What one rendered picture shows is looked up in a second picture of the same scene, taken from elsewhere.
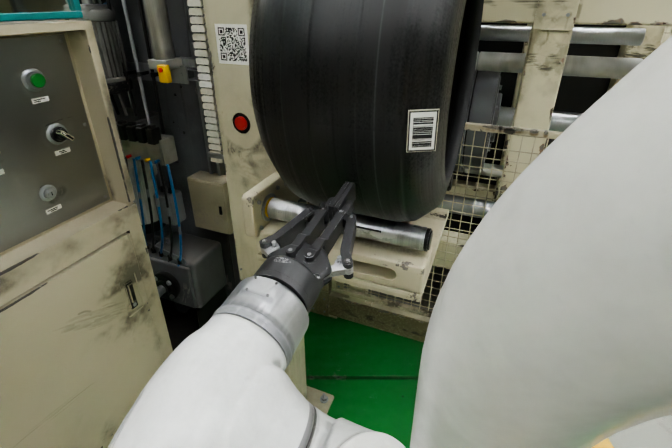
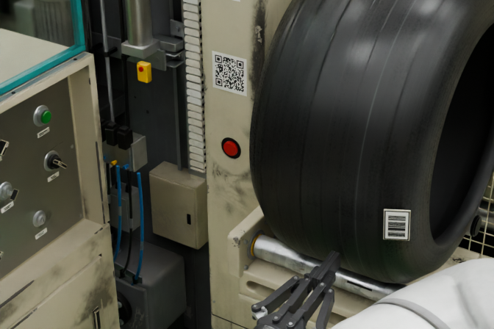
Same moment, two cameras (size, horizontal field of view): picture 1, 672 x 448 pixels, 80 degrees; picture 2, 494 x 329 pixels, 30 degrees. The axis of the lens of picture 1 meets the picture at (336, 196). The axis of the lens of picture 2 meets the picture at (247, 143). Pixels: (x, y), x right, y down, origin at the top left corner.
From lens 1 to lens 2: 0.93 m
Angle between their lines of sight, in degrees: 9
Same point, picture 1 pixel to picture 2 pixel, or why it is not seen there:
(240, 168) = (225, 192)
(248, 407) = not seen: outside the picture
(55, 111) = (52, 139)
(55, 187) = (44, 212)
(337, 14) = (329, 125)
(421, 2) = (397, 129)
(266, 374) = not seen: outside the picture
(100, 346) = not seen: outside the picture
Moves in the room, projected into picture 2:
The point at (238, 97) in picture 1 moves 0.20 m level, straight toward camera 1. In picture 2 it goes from (230, 123) to (237, 178)
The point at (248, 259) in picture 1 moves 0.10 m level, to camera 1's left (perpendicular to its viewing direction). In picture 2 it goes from (224, 291) to (179, 287)
